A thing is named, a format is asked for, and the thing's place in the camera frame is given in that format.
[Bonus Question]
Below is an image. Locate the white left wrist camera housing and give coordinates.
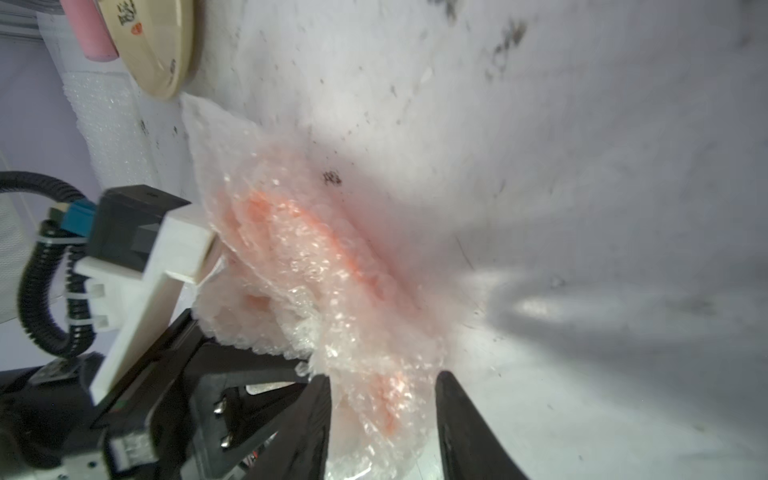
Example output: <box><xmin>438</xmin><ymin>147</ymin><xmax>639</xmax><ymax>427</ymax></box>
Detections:
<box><xmin>74</xmin><ymin>185</ymin><xmax>221</xmax><ymax>403</ymax></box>

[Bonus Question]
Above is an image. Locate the cream floral dinner plate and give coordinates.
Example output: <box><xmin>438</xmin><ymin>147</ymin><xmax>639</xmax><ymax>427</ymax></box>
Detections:
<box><xmin>96</xmin><ymin>0</ymin><xmax>195</xmax><ymax>100</ymax></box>

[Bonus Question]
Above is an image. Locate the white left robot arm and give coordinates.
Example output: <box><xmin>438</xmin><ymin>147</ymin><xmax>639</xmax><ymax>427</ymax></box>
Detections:
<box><xmin>1</xmin><ymin>171</ymin><xmax>329</xmax><ymax>479</ymax></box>

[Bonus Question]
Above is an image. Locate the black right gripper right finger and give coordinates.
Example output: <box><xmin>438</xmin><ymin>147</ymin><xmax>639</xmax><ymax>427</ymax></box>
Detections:
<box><xmin>435</xmin><ymin>371</ymin><xmax>528</xmax><ymax>480</ymax></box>

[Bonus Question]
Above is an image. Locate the orange dinner plate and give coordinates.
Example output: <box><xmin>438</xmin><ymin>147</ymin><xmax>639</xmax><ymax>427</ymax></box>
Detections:
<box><xmin>222</xmin><ymin>191</ymin><xmax>429</xmax><ymax>438</ymax></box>

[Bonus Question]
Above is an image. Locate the clear bubble wrap sheet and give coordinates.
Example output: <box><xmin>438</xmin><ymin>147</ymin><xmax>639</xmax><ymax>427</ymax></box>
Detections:
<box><xmin>181</xmin><ymin>94</ymin><xmax>446</xmax><ymax>479</ymax></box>
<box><xmin>37</xmin><ymin>13</ymin><xmax>163</xmax><ymax>189</ymax></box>

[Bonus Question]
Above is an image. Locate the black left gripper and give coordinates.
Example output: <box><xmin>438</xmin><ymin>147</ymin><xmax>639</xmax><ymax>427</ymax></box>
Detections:
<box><xmin>1</xmin><ymin>310</ymin><xmax>307</xmax><ymax>479</ymax></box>

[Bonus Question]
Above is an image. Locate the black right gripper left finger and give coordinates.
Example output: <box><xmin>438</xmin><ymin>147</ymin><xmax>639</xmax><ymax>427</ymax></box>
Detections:
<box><xmin>244</xmin><ymin>375</ymin><xmax>332</xmax><ymax>480</ymax></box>

